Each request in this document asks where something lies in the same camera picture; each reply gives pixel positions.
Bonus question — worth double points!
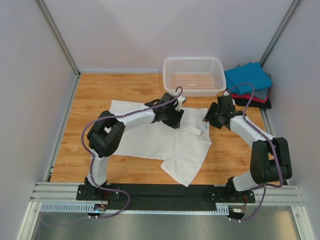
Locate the white t shirt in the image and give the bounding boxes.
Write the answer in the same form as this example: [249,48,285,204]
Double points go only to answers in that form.
[115,107,212,187]

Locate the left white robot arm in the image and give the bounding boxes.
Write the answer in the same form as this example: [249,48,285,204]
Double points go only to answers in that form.
[81,91,186,201]

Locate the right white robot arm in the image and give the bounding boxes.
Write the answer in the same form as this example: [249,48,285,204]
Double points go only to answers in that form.
[203,95,292,202]

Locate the black folded t shirt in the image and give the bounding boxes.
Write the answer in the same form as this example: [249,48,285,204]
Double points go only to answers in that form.
[234,98,272,109]

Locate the red folded t shirt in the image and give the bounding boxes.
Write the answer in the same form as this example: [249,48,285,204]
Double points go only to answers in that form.
[231,93,268,104]

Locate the grey folded t shirt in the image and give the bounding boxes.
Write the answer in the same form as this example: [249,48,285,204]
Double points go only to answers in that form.
[247,70,272,100]

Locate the white plastic perforated basket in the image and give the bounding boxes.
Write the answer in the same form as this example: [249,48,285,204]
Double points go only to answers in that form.
[162,57,227,97]

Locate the blue folded t shirt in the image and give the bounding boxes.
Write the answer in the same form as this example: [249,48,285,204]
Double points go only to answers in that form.
[224,62,272,95]

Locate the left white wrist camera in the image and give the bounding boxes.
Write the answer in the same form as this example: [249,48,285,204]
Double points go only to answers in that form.
[175,96,187,111]

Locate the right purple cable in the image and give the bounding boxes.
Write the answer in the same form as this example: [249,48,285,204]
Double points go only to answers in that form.
[226,82,285,223]

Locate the right aluminium frame post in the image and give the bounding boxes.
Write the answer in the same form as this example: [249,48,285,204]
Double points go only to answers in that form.
[259,0,303,68]

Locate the aluminium frame post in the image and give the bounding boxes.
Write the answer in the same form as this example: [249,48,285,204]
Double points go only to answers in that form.
[35,0,81,77]
[259,0,303,68]

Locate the left aluminium frame post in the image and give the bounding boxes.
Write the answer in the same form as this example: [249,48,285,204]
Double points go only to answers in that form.
[35,0,81,77]

